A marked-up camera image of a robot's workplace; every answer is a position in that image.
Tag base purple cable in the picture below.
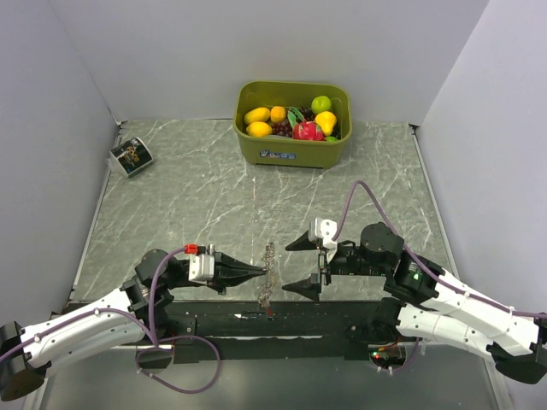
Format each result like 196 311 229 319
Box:
135 334 222 394

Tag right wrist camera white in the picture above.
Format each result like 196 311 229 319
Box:
308 218 338 252

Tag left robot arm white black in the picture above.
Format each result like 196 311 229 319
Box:
1 244 267 401

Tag olive green plastic bin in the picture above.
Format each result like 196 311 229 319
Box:
233 80 352 169

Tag green apple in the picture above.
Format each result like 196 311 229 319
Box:
311 96 332 115

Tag pink dragon fruit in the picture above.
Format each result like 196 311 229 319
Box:
292 121 325 141

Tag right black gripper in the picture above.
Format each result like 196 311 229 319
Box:
281 226 388 301

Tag metal keyring disc with rings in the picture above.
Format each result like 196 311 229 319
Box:
257 242 277 311

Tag orange fruit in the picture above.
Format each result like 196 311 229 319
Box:
270 106 286 124

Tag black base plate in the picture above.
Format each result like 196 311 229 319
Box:
156 301 415 364

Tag yellow mango lower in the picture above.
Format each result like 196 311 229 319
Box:
246 121 273 138

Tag yellow mango upper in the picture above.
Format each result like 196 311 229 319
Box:
244 107 271 125

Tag black printed can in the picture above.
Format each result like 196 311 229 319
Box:
107 138 155 179

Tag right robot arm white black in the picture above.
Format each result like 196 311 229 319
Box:
283 218 546 384

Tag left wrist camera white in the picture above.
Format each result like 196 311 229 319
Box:
185 244 215 283

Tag dark red grapes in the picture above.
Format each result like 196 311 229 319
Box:
269 107 314 138

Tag yellow mango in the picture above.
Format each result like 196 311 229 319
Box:
244 107 271 125
246 121 273 138

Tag yellow pear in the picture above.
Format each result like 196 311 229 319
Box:
315 111 338 137

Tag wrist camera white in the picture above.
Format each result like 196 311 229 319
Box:
185 244 215 283
308 218 338 252

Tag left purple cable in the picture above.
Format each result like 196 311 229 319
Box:
0 248 191 385

